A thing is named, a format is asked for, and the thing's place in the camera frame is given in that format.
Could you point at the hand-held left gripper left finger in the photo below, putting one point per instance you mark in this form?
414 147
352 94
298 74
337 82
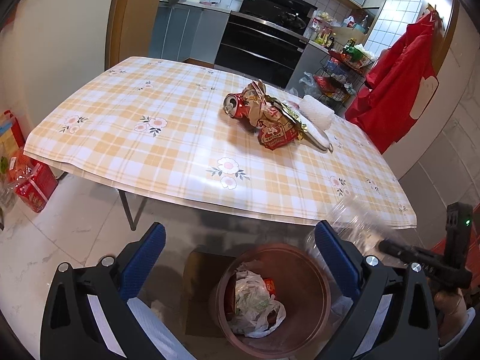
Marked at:
144 257

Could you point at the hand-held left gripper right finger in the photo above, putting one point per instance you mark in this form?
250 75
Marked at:
337 260

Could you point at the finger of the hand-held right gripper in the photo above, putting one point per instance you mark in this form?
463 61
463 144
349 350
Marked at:
408 254

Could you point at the clear plastic bottle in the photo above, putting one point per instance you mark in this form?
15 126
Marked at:
356 221

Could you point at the brown round bin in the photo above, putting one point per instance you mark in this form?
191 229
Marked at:
300 307

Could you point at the white plastic bag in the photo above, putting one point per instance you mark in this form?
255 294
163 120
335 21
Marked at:
251 303

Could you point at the white packet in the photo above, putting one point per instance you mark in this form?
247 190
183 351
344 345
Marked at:
318 138

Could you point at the red snack packet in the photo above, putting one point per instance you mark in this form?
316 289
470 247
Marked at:
277 137

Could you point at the white foam tray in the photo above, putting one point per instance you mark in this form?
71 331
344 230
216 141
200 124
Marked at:
318 110

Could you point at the gold foil packet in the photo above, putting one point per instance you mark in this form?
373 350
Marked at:
294 114

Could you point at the brown paper wrapper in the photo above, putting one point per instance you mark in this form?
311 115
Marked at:
260 103

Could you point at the red crushed drink can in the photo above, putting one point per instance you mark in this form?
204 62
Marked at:
236 107

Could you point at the person's right hand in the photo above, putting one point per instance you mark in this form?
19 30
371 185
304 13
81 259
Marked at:
450 313

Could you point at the red plastic crate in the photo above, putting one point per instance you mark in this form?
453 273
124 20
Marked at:
438 245

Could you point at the black metal table leg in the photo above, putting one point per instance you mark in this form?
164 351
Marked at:
131 210

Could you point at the brown cardboard sheet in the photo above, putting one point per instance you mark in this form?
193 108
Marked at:
202 292

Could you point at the person's left leg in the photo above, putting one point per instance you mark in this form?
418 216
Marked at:
157 326

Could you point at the table with yellow plaid cloth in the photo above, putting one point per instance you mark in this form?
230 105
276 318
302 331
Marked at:
150 138

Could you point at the red carton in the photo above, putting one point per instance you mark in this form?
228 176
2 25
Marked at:
35 185

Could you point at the red apron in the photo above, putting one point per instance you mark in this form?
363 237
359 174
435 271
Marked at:
393 90

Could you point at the pile of food packets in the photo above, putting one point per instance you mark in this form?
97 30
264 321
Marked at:
9 157

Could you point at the clear plastic bags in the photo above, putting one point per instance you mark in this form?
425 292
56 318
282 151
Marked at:
305 84

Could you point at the green bottle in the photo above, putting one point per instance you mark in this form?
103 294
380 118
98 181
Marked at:
352 47

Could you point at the black built-in oven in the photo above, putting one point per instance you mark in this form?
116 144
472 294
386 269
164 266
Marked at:
258 48

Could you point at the grey lower kitchen cabinets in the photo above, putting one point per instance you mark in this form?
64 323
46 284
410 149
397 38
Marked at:
187 33

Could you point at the row of condiment bottles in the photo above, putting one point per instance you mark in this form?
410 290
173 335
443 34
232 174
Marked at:
322 33

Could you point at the cream refrigerator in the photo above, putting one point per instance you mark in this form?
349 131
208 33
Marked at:
60 45

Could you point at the black wok with lid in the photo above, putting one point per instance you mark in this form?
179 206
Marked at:
291 20

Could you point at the black range hood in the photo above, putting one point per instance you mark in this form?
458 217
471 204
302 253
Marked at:
277 0

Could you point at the wooden door frame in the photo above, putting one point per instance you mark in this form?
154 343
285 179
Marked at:
131 15

